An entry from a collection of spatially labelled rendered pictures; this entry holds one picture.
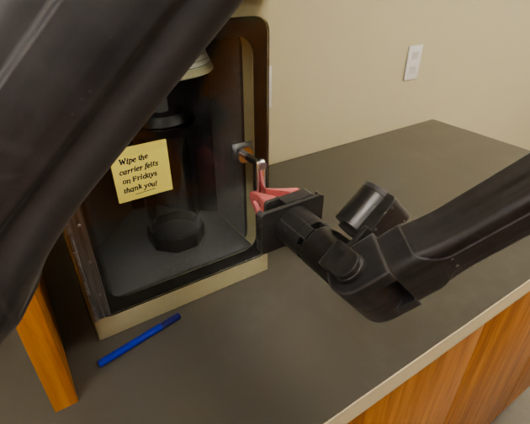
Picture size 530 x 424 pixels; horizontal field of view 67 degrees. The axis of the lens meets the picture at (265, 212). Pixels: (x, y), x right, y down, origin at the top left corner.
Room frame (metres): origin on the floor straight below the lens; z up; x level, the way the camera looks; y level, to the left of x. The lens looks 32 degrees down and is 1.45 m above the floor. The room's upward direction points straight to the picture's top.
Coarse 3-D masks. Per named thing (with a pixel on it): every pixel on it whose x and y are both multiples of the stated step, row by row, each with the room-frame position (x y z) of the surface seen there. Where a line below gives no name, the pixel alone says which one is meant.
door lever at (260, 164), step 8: (240, 152) 0.56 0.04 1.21; (248, 152) 0.56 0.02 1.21; (240, 160) 0.56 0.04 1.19; (248, 160) 0.55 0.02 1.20; (256, 160) 0.53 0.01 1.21; (264, 160) 0.53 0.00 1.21; (256, 168) 0.52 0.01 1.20; (264, 168) 0.52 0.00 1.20; (256, 176) 0.52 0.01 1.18; (264, 176) 0.53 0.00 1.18; (256, 184) 0.52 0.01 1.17; (264, 184) 0.53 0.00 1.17; (264, 192) 0.53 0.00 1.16
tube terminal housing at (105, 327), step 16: (256, 0) 0.60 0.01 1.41; (240, 16) 0.58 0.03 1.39; (224, 272) 0.55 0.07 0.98; (240, 272) 0.57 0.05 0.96; (256, 272) 0.59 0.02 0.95; (80, 288) 0.52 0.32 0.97; (192, 288) 0.52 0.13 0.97; (208, 288) 0.54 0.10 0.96; (144, 304) 0.47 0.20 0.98; (160, 304) 0.49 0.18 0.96; (176, 304) 0.50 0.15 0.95; (112, 320) 0.45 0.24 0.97; (128, 320) 0.46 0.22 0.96; (144, 320) 0.47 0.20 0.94
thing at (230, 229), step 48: (240, 48) 0.57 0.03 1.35; (192, 96) 0.53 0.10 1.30; (240, 96) 0.56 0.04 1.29; (192, 144) 0.52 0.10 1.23; (240, 144) 0.56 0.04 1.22; (96, 192) 0.45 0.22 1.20; (192, 192) 0.52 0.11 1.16; (240, 192) 0.56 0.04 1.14; (96, 240) 0.44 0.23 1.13; (144, 240) 0.47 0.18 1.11; (192, 240) 0.51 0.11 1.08; (240, 240) 0.56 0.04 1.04; (144, 288) 0.47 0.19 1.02
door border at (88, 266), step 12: (72, 216) 0.43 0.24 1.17; (72, 228) 0.43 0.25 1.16; (84, 228) 0.43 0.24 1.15; (72, 240) 0.42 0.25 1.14; (84, 240) 0.43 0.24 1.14; (84, 252) 0.43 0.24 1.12; (84, 264) 0.43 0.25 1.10; (96, 264) 0.43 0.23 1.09; (84, 276) 0.42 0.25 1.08; (96, 276) 0.43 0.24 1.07; (96, 288) 0.43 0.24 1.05; (96, 300) 0.43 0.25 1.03; (108, 312) 0.43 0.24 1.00
